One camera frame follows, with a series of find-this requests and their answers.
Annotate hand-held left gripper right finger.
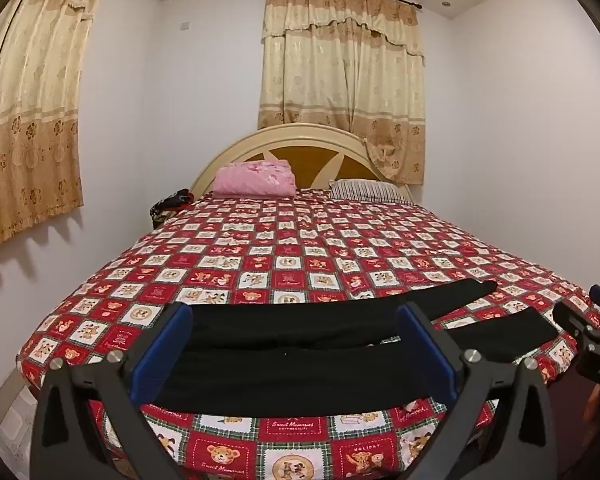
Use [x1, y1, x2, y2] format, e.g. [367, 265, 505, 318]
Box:
[397, 302, 573, 480]

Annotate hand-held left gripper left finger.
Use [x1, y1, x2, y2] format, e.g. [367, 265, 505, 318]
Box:
[30, 304, 196, 480]

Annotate black pants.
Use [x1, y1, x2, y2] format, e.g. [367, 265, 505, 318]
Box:
[147, 280, 558, 415]

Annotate dark patterned bag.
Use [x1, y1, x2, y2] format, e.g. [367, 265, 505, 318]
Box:
[150, 189, 195, 228]

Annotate red printed bear blanket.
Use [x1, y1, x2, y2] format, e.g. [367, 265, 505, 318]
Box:
[16, 189, 600, 480]

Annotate striped pillow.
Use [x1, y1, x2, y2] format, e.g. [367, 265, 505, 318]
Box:
[328, 179, 415, 205]

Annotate pink pillow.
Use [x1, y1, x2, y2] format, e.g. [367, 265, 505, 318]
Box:
[214, 158, 297, 198]

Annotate cream wooden headboard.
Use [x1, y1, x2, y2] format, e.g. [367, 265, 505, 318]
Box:
[190, 123, 413, 200]

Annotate beige floral window curtain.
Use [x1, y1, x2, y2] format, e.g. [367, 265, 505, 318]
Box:
[0, 0, 116, 261]
[257, 0, 426, 186]

